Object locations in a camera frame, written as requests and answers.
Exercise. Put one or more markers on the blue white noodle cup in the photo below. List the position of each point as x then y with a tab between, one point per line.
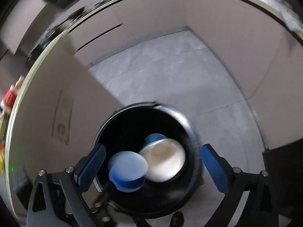
165	157

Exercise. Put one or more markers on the black trash bucket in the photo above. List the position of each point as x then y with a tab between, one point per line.
126	130

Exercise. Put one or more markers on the red white noodle cup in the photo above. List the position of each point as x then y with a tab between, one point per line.
10	96

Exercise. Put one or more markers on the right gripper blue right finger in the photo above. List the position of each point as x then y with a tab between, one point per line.
260	207

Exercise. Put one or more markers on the yellow spray can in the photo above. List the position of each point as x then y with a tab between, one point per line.
4	126

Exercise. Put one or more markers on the small blue paper cup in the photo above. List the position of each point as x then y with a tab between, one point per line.
127	170

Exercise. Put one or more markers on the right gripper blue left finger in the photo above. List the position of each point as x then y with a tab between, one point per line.
56	198

